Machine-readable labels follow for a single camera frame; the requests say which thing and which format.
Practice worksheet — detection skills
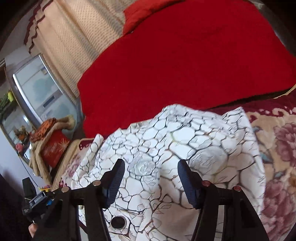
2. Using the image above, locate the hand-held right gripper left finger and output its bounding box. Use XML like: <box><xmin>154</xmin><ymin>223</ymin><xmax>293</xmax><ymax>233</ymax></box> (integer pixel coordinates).
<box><xmin>32</xmin><ymin>159</ymin><xmax>125</xmax><ymax>241</ymax></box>

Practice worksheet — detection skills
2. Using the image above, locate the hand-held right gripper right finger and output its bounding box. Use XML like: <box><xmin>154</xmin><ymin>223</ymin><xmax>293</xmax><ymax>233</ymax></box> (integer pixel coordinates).
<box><xmin>178</xmin><ymin>159</ymin><xmax>270</xmax><ymax>241</ymax></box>

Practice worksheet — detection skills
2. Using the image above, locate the white black-veined patterned coat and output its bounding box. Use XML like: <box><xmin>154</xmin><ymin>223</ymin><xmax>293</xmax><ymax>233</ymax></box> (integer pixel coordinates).
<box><xmin>70</xmin><ymin>104</ymin><xmax>266</xmax><ymax>241</ymax></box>

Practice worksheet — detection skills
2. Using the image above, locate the beige fur-trimmed coat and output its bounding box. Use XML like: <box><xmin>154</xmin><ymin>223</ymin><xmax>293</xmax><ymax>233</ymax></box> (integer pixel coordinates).
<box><xmin>29</xmin><ymin>115</ymin><xmax>77</xmax><ymax>183</ymax></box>

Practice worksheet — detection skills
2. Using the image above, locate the red cardboard box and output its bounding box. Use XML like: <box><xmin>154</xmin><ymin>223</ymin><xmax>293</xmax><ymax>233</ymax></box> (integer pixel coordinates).
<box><xmin>41</xmin><ymin>131</ymin><xmax>71</xmax><ymax>168</ymax></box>

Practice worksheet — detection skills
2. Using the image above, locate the dark brown leather sofa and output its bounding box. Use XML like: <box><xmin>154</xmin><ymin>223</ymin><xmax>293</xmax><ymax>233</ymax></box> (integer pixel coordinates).
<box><xmin>69</xmin><ymin>0</ymin><xmax>296</xmax><ymax>142</ymax></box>

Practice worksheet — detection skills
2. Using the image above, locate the orange artificial flower bouquet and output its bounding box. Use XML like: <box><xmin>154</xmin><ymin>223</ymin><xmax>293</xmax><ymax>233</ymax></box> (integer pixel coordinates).
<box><xmin>13</xmin><ymin>126</ymin><xmax>29</xmax><ymax>142</ymax></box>

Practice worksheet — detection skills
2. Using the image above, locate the orange black patterned cloth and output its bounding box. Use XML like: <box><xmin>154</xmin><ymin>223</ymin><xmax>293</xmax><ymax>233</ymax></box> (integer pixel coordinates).
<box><xmin>29</xmin><ymin>118</ymin><xmax>57</xmax><ymax>143</ymax></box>

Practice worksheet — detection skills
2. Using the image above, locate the wooden display cabinet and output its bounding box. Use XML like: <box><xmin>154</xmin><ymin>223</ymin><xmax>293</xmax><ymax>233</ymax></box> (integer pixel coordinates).
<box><xmin>0</xmin><ymin>87</ymin><xmax>31</xmax><ymax>164</ymax></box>

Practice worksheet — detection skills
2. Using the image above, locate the floral red beige blanket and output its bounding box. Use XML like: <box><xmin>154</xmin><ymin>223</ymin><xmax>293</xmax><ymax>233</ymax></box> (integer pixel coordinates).
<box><xmin>54</xmin><ymin>85</ymin><xmax>296</xmax><ymax>241</ymax></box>

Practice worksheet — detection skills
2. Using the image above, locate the green artificial plant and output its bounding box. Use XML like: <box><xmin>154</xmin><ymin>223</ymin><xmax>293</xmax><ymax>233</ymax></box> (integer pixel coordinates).
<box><xmin>0</xmin><ymin>93</ymin><xmax>12</xmax><ymax>114</ymax></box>

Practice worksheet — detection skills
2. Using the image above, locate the red sofa cover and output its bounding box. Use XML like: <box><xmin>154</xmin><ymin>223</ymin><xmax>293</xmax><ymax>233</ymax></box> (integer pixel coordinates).
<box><xmin>77</xmin><ymin>0</ymin><xmax>296</xmax><ymax>139</ymax></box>

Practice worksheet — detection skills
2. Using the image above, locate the beige dotted curtain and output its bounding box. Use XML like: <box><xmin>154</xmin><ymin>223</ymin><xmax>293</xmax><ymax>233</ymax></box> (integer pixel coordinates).
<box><xmin>23</xmin><ymin>0</ymin><xmax>132</xmax><ymax>105</ymax></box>

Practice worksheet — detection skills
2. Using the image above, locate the red pillow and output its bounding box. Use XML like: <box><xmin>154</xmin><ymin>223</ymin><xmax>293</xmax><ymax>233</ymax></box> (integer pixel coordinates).
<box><xmin>122</xmin><ymin>0</ymin><xmax>181</xmax><ymax>35</ymax></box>

